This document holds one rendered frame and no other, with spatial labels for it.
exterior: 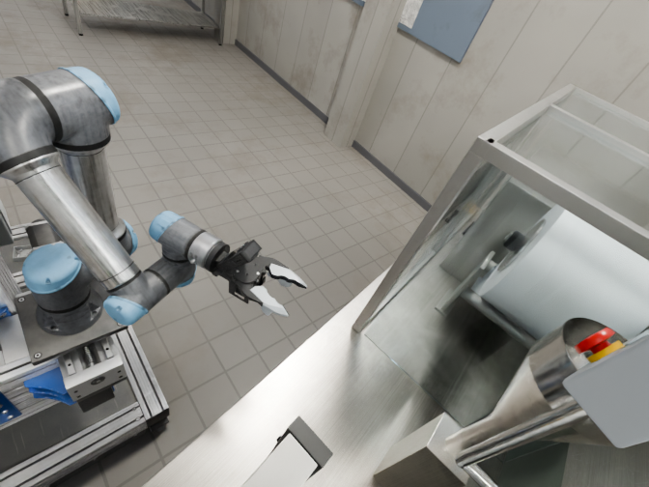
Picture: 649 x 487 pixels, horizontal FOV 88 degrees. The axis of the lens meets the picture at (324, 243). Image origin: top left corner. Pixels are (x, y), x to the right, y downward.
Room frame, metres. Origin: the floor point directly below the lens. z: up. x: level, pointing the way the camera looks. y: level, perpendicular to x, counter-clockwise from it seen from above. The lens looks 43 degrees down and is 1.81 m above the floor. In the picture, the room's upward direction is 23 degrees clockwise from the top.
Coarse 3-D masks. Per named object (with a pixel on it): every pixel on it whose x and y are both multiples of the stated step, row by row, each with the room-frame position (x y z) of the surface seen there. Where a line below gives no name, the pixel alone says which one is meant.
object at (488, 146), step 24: (552, 96) 1.32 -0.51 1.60; (528, 120) 0.92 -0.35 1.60; (576, 120) 1.13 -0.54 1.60; (480, 144) 0.65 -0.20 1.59; (624, 144) 1.07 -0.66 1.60; (504, 168) 0.63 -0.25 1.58; (528, 168) 0.61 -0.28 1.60; (456, 192) 0.65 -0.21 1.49; (552, 192) 0.59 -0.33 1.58; (576, 192) 0.58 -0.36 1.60; (432, 216) 0.65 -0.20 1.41; (600, 216) 0.55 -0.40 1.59; (624, 240) 0.53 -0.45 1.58; (648, 240) 0.52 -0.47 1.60; (408, 264) 0.66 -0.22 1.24; (384, 288) 0.65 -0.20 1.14
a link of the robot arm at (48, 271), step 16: (32, 256) 0.39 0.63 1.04; (48, 256) 0.40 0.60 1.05; (64, 256) 0.41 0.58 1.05; (32, 272) 0.35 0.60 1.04; (48, 272) 0.36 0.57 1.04; (64, 272) 0.38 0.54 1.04; (80, 272) 0.41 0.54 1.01; (32, 288) 0.33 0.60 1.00; (48, 288) 0.34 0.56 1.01; (64, 288) 0.36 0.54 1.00; (80, 288) 0.40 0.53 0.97; (48, 304) 0.34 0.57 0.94; (64, 304) 0.35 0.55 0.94
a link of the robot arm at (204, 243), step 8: (208, 232) 0.49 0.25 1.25; (200, 240) 0.46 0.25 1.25; (208, 240) 0.47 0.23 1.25; (216, 240) 0.48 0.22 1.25; (192, 248) 0.44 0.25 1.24; (200, 248) 0.44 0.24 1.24; (208, 248) 0.45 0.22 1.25; (192, 256) 0.44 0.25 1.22; (200, 256) 0.43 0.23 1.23; (200, 264) 0.43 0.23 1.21
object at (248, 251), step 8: (240, 248) 0.42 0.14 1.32; (248, 248) 0.42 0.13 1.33; (256, 248) 0.44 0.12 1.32; (232, 256) 0.42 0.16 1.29; (240, 256) 0.41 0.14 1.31; (248, 256) 0.41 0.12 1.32; (256, 256) 0.43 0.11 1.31; (224, 264) 0.43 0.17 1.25; (232, 264) 0.42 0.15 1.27; (240, 264) 0.41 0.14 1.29
